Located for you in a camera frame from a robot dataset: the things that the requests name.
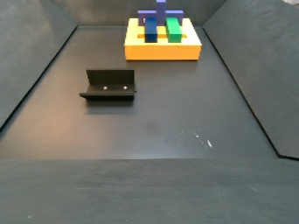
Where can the purple cross-shaped block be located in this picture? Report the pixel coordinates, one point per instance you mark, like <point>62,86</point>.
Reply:
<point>160,13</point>

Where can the green long block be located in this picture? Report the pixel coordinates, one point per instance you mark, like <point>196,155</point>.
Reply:
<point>173,30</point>

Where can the blue long block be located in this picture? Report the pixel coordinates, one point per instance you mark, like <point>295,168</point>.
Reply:
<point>149,30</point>

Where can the yellow square base board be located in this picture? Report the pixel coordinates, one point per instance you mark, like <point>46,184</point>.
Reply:
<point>137,50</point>

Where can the black angled bracket stand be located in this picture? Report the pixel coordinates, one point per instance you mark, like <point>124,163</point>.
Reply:
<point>109,84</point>

